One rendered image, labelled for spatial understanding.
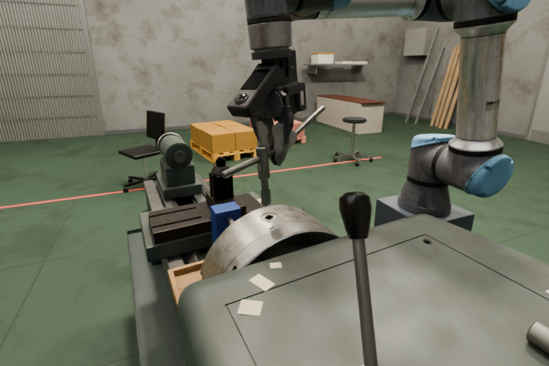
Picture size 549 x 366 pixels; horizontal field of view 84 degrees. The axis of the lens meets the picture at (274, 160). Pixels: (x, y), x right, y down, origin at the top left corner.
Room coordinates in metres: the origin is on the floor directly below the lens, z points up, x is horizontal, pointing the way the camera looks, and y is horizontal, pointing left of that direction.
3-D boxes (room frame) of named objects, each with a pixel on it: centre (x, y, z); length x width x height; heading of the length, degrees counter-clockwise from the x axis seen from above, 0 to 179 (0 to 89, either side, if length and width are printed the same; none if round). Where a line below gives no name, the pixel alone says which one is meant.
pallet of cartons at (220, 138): (5.49, 0.95, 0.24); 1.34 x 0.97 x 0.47; 25
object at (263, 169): (0.54, 0.02, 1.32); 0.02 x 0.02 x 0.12
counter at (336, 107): (8.04, -1.90, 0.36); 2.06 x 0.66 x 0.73; 22
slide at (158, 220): (1.12, 0.27, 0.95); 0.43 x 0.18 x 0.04; 117
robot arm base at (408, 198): (0.88, -0.47, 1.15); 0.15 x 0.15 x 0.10
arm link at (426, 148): (0.88, -0.47, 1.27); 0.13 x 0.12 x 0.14; 19
